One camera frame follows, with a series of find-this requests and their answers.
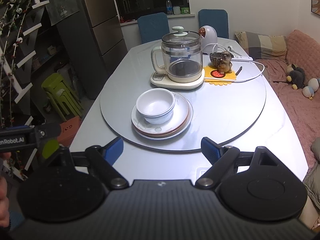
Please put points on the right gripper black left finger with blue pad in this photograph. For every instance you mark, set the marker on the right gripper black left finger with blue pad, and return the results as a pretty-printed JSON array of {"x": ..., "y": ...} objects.
[{"x": 112, "y": 179}]

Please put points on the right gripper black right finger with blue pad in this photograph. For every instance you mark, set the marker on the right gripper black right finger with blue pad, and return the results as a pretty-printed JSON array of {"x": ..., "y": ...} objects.
[{"x": 222, "y": 160}]

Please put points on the plate with green leaf print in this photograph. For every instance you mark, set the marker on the plate with green leaf print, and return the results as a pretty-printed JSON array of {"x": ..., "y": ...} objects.
[{"x": 179, "y": 101}]

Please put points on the plate with grey branch print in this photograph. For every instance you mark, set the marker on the plate with grey branch print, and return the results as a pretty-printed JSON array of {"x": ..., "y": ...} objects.
[{"x": 163, "y": 131}]

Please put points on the white bowl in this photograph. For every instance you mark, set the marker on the white bowl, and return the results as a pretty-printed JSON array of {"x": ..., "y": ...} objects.
[
  {"x": 142, "y": 104},
  {"x": 160, "y": 119},
  {"x": 157, "y": 94}
]

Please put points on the white bowl bottom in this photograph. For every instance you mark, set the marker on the white bowl bottom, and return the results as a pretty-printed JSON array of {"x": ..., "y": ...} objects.
[{"x": 157, "y": 94}]

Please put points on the person's hand holding device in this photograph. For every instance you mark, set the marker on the person's hand holding device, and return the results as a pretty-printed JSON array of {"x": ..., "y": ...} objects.
[{"x": 4, "y": 204}]

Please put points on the clear plastic tray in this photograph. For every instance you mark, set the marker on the clear plastic tray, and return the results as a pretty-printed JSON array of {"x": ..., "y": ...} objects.
[{"x": 201, "y": 171}]

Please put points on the round grey lazy susan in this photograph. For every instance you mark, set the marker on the round grey lazy susan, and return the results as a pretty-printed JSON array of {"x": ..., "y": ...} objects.
[{"x": 220, "y": 113}]

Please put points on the green stacked plastic stools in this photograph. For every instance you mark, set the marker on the green stacked plastic stools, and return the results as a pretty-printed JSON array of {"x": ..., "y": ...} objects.
[{"x": 63, "y": 99}]

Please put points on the yellow sunflower mat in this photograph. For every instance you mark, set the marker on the yellow sunflower mat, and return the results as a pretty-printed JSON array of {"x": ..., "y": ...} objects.
[{"x": 214, "y": 77}]

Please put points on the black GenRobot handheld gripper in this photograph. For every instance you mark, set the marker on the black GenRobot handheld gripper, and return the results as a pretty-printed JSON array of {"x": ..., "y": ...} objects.
[{"x": 27, "y": 137}]

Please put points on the olive green jacket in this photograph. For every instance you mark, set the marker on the olive green jacket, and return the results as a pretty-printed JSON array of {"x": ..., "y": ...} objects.
[{"x": 312, "y": 179}]

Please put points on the brown dog figurine with basket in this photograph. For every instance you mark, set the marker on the brown dog figurine with basket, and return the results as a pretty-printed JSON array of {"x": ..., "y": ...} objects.
[{"x": 222, "y": 61}]

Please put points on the cream kettle heating base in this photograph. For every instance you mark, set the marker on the cream kettle heating base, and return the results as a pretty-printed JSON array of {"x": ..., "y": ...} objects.
[{"x": 162, "y": 81}]

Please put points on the white power strip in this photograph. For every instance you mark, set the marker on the white power strip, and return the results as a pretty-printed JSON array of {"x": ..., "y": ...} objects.
[{"x": 242, "y": 58}]

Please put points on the pink sofa blanket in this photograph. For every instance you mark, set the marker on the pink sofa blanket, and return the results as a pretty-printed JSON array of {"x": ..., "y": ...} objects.
[{"x": 303, "y": 51}]

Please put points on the white plug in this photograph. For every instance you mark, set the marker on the white plug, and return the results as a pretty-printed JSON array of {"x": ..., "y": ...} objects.
[{"x": 230, "y": 48}]

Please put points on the glass electric kettle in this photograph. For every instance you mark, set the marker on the glass electric kettle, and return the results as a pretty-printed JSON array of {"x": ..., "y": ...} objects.
[{"x": 179, "y": 56}]

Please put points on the black plush toy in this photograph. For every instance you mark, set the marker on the black plush toy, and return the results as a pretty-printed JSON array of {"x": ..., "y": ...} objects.
[{"x": 295, "y": 76}]

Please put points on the white egg-shaped appliance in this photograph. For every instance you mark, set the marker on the white egg-shaped appliance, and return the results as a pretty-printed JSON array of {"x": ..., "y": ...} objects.
[{"x": 209, "y": 39}]

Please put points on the white blue penguin plush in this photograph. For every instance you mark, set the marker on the white blue penguin plush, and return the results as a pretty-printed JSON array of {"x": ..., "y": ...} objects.
[{"x": 312, "y": 87}]

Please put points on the plaid pillow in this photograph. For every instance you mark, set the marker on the plaid pillow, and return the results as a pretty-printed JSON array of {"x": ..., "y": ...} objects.
[{"x": 259, "y": 46}]

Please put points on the dark steel refrigerator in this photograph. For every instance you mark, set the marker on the dark steel refrigerator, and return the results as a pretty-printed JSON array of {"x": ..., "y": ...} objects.
[{"x": 94, "y": 42}]

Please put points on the blue chair right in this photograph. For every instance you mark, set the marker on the blue chair right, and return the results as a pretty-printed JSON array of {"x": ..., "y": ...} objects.
[{"x": 217, "y": 19}]

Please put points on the blue chair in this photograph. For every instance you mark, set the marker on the blue chair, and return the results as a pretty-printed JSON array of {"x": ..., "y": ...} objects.
[
  {"x": 217, "y": 19},
  {"x": 153, "y": 27}
]

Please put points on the blue chair left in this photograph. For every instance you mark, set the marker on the blue chair left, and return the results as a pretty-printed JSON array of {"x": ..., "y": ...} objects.
[{"x": 153, "y": 27}]

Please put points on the green box on sill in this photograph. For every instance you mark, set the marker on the green box on sill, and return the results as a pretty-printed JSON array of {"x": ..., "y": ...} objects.
[{"x": 185, "y": 10}]

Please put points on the white cup on sill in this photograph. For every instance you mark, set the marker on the white cup on sill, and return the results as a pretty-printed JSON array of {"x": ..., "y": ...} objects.
[{"x": 176, "y": 10}]

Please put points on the plastic water bottle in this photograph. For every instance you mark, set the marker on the plastic water bottle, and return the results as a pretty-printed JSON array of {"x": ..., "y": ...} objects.
[{"x": 169, "y": 7}]

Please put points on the white ladder shelf with garlands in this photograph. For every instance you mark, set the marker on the white ladder shelf with garlands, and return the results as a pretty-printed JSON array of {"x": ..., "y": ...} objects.
[{"x": 20, "y": 23}]

